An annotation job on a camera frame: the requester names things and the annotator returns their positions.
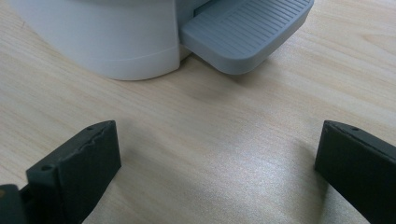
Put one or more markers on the white machine base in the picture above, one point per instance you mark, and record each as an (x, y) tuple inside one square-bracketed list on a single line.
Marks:
[(102, 34)]

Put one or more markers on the grey ribbed tray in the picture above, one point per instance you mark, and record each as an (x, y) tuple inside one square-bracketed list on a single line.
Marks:
[(246, 34)]

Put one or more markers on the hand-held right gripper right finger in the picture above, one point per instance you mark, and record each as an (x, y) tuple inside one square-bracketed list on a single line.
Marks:
[(361, 168)]

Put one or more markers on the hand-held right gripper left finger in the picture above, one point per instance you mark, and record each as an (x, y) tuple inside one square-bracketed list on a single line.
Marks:
[(77, 174)]

